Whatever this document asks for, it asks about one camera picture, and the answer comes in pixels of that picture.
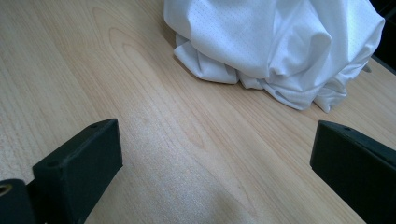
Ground white mesh garment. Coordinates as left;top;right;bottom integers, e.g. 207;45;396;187
163;0;387;114

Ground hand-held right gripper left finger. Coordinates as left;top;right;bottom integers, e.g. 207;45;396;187
32;118;123;224

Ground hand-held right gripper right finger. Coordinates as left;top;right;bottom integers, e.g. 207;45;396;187
309;119;396;224

